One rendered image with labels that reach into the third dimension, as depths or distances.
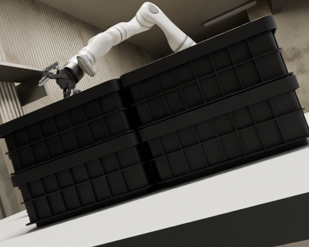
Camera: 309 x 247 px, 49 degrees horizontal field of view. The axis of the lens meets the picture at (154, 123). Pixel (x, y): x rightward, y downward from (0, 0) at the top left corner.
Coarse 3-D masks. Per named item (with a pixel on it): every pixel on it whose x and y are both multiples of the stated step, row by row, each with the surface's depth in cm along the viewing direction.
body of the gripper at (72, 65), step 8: (72, 64) 118; (56, 72) 117; (64, 72) 117; (72, 72) 118; (80, 72) 119; (56, 80) 116; (64, 80) 117; (72, 80) 119; (64, 88) 117; (72, 88) 119
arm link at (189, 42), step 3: (186, 39) 151; (189, 39) 152; (186, 42) 150; (189, 42) 151; (192, 42) 152; (183, 45) 150; (186, 45) 150; (189, 45) 151; (192, 45) 151; (180, 48) 151; (183, 48) 151; (177, 51) 153
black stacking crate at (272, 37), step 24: (240, 48) 60; (264, 48) 59; (168, 72) 63; (192, 72) 62; (216, 72) 60; (240, 72) 60; (264, 72) 59; (144, 96) 64; (168, 96) 63; (192, 96) 62; (216, 96) 61; (144, 120) 65
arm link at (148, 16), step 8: (144, 8) 146; (152, 8) 147; (144, 16) 147; (152, 16) 146; (160, 16) 148; (144, 24) 149; (152, 24) 150; (160, 24) 147; (168, 24) 149; (168, 32) 149; (176, 32) 150; (168, 40) 151; (176, 40) 150; (184, 40) 150; (176, 48) 152
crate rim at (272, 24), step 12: (252, 24) 58; (264, 24) 58; (216, 36) 60; (228, 36) 59; (240, 36) 59; (192, 48) 61; (204, 48) 60; (216, 48) 60; (156, 60) 63; (168, 60) 62; (180, 60) 61; (132, 72) 64; (144, 72) 63; (156, 72) 63
